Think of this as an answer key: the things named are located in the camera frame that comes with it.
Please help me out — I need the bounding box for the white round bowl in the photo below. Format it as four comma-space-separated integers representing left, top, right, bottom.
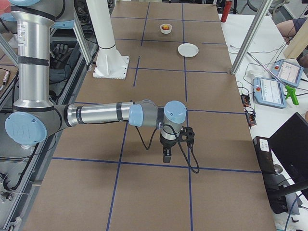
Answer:
159, 23, 173, 34

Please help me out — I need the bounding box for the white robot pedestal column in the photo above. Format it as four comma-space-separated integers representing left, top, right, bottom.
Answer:
86, 0, 129, 79

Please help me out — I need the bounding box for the black robotic hand model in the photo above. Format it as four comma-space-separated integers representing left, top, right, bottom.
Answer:
50, 43, 71, 69

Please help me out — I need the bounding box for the teach pendant tablet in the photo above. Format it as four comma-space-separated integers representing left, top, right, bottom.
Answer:
253, 77, 286, 108
272, 60, 304, 88

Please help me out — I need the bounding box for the far orange black connector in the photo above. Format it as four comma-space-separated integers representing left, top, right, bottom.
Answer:
238, 87, 251, 107

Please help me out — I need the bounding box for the far teach pendant tablet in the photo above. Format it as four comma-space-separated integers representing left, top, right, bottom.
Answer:
272, 60, 304, 88

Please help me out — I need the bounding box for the white round plate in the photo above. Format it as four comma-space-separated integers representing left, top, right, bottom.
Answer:
178, 43, 199, 58

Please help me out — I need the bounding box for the person's bare leg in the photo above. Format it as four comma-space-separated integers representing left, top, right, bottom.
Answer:
276, 17, 307, 38

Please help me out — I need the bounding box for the green plastic trigger tool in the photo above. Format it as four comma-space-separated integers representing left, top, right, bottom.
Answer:
284, 85, 299, 105

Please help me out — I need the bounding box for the red cylinder bottle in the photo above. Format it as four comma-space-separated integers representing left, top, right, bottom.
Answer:
220, 0, 232, 23

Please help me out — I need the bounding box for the wooden plank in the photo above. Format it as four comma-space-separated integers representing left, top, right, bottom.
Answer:
283, 17, 308, 58

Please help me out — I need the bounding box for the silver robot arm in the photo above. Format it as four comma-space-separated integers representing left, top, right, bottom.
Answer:
5, 0, 187, 163

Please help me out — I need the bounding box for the near teach pendant tablet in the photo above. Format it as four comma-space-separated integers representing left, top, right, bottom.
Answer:
253, 77, 286, 108

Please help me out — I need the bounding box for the black box with label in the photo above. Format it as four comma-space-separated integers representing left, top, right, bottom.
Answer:
253, 136, 275, 174

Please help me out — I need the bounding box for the red yellow apple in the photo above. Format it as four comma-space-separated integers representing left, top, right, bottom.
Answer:
162, 24, 169, 30

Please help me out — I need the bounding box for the aluminium frame post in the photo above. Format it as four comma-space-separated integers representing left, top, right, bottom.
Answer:
231, 0, 272, 75

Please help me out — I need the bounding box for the near orange black connector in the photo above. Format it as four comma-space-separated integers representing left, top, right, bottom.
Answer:
244, 106, 257, 128

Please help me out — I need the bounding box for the orange black connector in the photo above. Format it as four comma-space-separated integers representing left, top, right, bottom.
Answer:
244, 106, 257, 128
238, 87, 251, 107

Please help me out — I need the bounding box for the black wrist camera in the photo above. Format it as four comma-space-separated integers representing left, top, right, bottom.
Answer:
179, 127, 195, 148

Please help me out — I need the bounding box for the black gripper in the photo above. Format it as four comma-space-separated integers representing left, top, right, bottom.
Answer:
160, 138, 177, 163

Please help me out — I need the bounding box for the black laptop computer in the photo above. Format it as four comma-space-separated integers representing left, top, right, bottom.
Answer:
269, 113, 308, 183

